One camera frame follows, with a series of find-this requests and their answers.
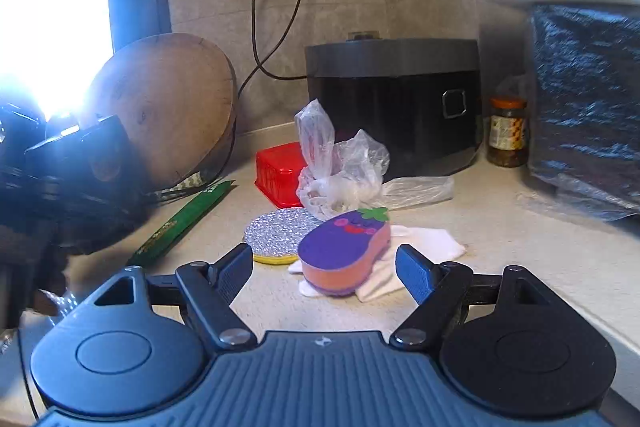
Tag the black rice cooker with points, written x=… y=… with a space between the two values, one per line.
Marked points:
x=420 y=97

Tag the red plastic food tray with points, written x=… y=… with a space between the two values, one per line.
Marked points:
x=277 y=172

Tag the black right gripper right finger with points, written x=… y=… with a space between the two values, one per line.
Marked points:
x=438 y=290

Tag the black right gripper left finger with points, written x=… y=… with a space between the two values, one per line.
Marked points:
x=208 y=289

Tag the clear plastic bag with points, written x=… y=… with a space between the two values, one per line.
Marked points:
x=343 y=176

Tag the glass sauce jar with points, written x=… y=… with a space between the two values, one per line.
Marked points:
x=507 y=145

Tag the silver yellow scouring pad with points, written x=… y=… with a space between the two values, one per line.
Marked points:
x=274 y=236

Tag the round wooden cutting board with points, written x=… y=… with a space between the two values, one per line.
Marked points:
x=174 y=94

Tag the striped dish cloth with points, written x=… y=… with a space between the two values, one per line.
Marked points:
x=192 y=184

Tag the long green wrapper left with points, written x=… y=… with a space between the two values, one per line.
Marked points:
x=173 y=230

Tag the eggplant shaped sponge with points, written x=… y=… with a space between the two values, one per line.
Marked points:
x=338 y=256

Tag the plastic wrapped black appliance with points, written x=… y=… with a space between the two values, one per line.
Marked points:
x=584 y=64

